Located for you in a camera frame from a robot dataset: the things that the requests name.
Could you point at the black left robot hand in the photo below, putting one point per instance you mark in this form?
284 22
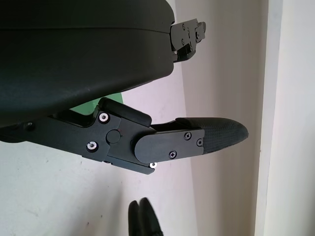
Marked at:
73 61

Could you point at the green wooden block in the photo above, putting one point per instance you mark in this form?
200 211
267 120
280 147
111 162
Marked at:
83 108

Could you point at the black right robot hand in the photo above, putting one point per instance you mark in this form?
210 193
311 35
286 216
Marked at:
145 218

